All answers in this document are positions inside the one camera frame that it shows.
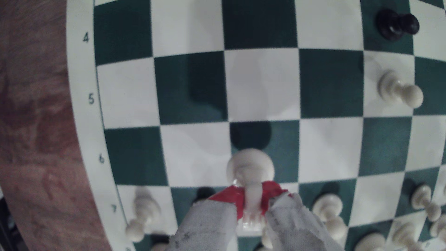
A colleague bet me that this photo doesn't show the grey red-tipped gripper finger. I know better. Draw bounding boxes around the grey red-tipped gripper finger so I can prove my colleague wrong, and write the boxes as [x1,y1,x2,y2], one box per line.
[167,186,244,251]
[261,181,344,251]

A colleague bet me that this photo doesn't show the white queen chess piece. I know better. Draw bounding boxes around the white queen chess piece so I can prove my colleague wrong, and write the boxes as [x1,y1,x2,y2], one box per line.
[354,232,387,251]

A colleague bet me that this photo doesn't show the white knight chess piece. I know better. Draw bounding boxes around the white knight chess piece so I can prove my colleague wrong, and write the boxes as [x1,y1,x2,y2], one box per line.
[429,213,446,239]
[226,148,275,233]

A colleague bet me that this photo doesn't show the black pawn chess piece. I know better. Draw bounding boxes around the black pawn chess piece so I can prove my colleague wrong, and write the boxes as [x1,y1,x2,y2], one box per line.
[375,8,420,42]

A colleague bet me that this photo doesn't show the white bishop chess piece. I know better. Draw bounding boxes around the white bishop chess piece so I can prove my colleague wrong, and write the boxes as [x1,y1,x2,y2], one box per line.
[392,222,424,251]

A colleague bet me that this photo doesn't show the white pawn chess piece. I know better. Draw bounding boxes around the white pawn chess piece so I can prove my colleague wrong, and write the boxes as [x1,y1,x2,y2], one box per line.
[378,70,424,109]
[125,188,162,243]
[312,193,348,241]
[261,228,276,250]
[410,184,442,222]

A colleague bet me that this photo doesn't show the green white chess board mat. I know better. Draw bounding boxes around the green white chess board mat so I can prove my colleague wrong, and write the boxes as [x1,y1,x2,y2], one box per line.
[66,0,446,251]

